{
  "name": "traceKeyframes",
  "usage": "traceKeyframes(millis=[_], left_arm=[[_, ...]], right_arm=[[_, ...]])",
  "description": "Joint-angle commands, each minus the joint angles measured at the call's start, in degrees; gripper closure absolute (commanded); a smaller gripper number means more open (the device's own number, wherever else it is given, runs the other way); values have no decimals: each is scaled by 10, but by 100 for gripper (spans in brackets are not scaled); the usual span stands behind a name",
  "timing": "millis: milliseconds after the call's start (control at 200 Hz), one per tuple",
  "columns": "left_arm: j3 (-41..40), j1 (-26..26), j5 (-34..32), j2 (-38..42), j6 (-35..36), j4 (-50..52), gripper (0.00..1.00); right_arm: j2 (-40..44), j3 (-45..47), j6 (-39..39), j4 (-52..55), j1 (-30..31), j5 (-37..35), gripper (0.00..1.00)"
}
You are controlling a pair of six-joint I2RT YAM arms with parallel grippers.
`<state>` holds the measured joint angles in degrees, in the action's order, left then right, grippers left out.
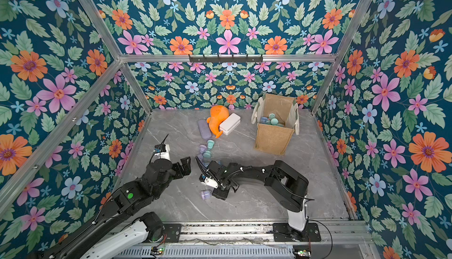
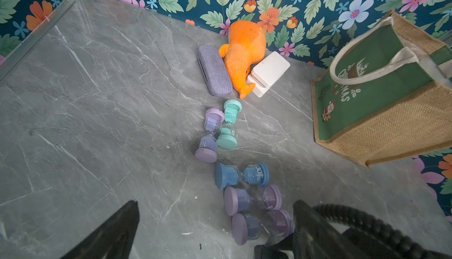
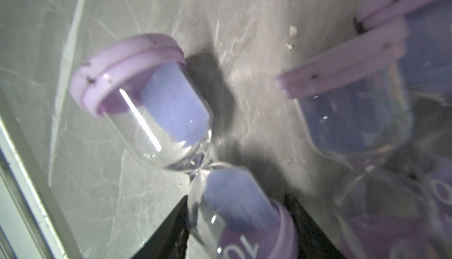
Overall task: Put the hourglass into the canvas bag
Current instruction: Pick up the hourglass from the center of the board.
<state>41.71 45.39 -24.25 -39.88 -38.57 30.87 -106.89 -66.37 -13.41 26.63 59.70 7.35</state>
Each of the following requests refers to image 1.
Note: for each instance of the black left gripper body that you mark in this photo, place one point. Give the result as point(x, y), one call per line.
point(179, 173)

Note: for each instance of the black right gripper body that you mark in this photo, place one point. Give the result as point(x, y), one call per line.
point(208, 169)

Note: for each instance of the purple hourglass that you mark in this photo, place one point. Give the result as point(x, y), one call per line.
point(206, 194)
point(202, 150)

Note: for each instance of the teal hourglass front pair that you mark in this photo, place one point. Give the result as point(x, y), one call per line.
point(272, 120)

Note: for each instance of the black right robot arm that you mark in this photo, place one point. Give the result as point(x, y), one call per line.
point(282, 181)

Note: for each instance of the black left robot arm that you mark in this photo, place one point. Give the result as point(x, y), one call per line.
point(123, 203)

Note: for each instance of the jute canvas tote bag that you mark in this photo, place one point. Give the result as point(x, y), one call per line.
point(270, 138)

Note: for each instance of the white rectangular box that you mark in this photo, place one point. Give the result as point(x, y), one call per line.
point(230, 124)

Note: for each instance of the orange plush toy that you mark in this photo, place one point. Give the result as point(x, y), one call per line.
point(218, 114)

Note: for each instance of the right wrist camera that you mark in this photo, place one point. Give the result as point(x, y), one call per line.
point(209, 181)

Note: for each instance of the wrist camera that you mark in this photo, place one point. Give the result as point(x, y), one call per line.
point(209, 181)
point(162, 150)

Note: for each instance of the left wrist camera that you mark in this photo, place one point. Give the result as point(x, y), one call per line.
point(162, 150)

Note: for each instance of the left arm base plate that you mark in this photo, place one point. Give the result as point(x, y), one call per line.
point(168, 233)

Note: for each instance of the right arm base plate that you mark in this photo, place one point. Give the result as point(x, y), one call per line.
point(282, 232)

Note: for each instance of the black wall hook rail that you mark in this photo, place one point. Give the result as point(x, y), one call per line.
point(225, 58)

